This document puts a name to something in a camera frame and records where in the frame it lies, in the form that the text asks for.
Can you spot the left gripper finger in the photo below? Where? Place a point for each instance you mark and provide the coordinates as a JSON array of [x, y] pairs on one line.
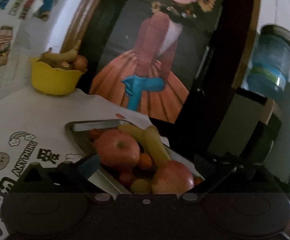
[[75, 176]]

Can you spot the large red apple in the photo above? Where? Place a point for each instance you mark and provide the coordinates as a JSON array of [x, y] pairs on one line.
[[117, 149]]

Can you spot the metal tray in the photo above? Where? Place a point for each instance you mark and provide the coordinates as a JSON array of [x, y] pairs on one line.
[[84, 133]]

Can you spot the small red tomato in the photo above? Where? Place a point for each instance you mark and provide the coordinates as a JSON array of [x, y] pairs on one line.
[[127, 178]]

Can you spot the small yellow-green fruit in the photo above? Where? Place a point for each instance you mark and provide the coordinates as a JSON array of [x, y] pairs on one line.
[[141, 186]]

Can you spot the small orange tangerine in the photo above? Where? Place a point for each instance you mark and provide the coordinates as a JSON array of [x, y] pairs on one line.
[[145, 162]]

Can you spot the yellow fruit bowl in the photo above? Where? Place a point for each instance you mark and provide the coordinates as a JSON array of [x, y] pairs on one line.
[[53, 81]]

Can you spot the brown onion in bowl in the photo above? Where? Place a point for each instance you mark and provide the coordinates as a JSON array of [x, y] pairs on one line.
[[80, 63]]

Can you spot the banana in yellow bowl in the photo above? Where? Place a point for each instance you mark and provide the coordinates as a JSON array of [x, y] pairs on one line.
[[68, 56]]

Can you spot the girl painting poster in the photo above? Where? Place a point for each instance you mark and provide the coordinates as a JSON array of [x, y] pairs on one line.
[[152, 55]]

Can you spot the blue glass jar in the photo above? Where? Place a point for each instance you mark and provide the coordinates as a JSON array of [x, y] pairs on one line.
[[270, 62]]

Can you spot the brown wooden frame post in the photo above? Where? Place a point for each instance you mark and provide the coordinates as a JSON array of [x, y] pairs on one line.
[[79, 23]]

